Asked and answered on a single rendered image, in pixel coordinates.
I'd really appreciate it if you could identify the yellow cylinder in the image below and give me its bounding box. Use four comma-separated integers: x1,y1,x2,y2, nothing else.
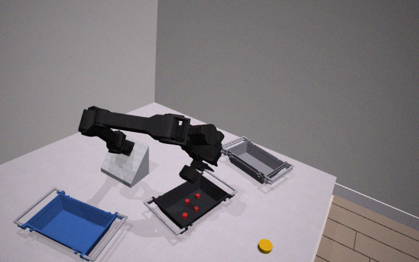
258,239,273,254

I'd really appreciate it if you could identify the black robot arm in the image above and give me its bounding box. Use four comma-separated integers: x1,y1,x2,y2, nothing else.
78,106,222,165

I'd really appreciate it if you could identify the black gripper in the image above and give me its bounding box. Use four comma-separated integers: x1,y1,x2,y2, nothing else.
179,131,225,184

